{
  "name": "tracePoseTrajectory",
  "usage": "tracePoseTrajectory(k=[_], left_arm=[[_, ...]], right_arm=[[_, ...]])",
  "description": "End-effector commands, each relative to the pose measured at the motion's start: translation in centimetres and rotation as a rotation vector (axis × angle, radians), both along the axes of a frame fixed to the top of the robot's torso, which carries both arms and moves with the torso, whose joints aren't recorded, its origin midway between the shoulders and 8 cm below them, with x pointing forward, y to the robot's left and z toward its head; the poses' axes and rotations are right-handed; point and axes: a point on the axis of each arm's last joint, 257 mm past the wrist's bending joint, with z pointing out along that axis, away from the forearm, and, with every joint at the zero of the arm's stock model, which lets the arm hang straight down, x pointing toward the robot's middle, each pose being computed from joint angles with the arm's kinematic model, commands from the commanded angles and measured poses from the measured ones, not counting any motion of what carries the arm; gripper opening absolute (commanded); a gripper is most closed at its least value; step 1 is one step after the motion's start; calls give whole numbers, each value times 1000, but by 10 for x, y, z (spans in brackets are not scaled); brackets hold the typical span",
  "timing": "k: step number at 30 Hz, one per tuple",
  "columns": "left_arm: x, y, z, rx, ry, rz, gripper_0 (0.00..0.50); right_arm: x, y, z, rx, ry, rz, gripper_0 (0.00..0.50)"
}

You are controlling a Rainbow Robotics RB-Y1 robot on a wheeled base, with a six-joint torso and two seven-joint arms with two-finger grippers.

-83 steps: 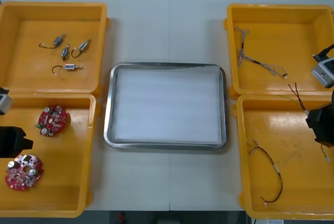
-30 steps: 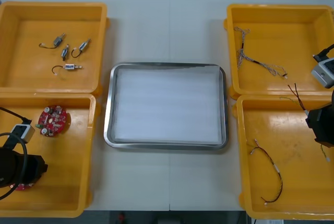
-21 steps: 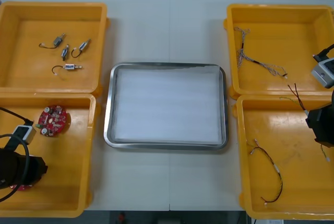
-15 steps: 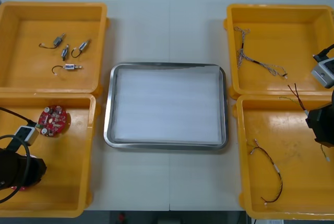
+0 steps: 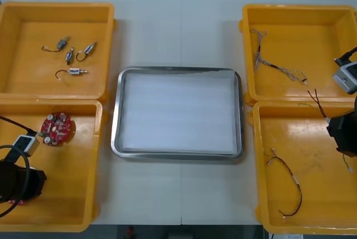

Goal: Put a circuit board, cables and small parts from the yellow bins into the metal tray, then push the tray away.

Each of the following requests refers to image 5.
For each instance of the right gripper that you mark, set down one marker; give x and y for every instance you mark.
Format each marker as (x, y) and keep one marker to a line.
(346, 136)

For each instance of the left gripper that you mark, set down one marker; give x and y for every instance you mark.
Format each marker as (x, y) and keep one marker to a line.
(14, 183)

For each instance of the round red circuit board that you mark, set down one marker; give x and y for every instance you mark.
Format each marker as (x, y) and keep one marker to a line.
(57, 129)
(15, 202)

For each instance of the yellow-orange plastic bin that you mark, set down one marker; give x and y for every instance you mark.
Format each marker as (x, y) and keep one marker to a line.
(320, 194)
(69, 194)
(25, 88)
(306, 41)

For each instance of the steel tray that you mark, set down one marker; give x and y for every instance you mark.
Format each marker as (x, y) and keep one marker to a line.
(116, 127)

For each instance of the small metal solenoid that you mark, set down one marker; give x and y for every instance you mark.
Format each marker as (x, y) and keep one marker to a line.
(62, 43)
(89, 49)
(74, 71)
(69, 56)

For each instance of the white foam sheet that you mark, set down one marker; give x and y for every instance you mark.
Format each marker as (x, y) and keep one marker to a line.
(178, 111)

